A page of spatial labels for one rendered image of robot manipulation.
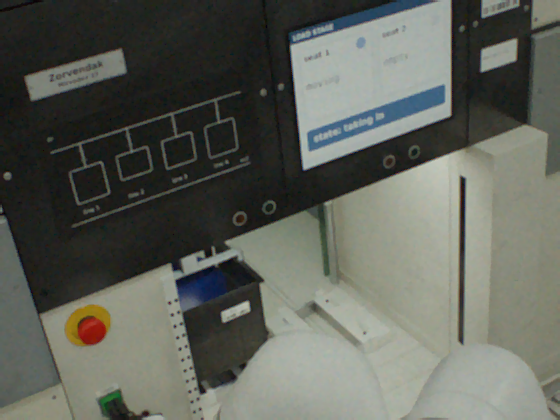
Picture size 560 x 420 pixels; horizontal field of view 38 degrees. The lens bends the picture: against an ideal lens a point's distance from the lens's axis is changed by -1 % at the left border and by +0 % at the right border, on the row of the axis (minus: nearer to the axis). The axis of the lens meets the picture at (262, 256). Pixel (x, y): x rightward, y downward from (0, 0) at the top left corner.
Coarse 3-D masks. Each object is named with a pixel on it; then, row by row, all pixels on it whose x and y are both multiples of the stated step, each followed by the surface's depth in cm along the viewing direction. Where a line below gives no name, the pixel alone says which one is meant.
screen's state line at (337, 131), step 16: (416, 96) 128; (432, 96) 129; (368, 112) 124; (384, 112) 126; (400, 112) 127; (416, 112) 129; (320, 128) 121; (336, 128) 123; (352, 128) 124; (368, 128) 126; (320, 144) 122
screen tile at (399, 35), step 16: (416, 16) 121; (384, 32) 119; (400, 32) 121; (416, 32) 122; (432, 32) 124; (384, 48) 121; (400, 48) 122; (432, 48) 125; (416, 64) 125; (432, 64) 126; (384, 80) 123; (400, 80) 125; (416, 80) 126; (384, 96) 124
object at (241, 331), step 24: (192, 264) 163; (240, 264) 168; (240, 288) 161; (192, 312) 157; (216, 312) 160; (240, 312) 163; (192, 336) 160; (216, 336) 163; (240, 336) 166; (264, 336) 169; (192, 360) 163; (216, 360) 166; (240, 360) 169
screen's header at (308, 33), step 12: (408, 0) 119; (420, 0) 120; (432, 0) 121; (360, 12) 116; (372, 12) 117; (384, 12) 118; (396, 12) 119; (324, 24) 114; (336, 24) 115; (348, 24) 116; (300, 36) 113; (312, 36) 114
